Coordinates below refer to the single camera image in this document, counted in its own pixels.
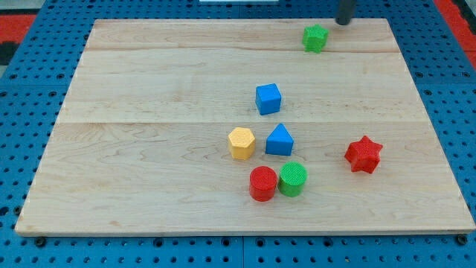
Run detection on blue cube block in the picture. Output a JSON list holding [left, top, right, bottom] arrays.
[[255, 83, 282, 115]]

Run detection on green star block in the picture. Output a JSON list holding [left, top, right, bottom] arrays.
[[302, 24, 329, 54]]

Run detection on red star block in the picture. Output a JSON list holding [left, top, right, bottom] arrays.
[[344, 135, 383, 173]]

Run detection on yellow hexagon block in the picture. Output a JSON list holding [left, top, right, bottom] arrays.
[[228, 127, 256, 160]]

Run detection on blue triangular prism block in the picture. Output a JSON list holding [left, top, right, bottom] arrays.
[[265, 124, 295, 156]]

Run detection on red cylinder block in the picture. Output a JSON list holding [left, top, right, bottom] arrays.
[[249, 166, 277, 202]]

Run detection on green cylinder block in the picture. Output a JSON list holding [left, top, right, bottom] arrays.
[[277, 162, 307, 197]]

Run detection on light wooden board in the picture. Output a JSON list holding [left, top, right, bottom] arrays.
[[15, 19, 475, 237]]

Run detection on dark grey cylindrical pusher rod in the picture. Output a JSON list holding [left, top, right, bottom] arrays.
[[335, 0, 357, 26]]

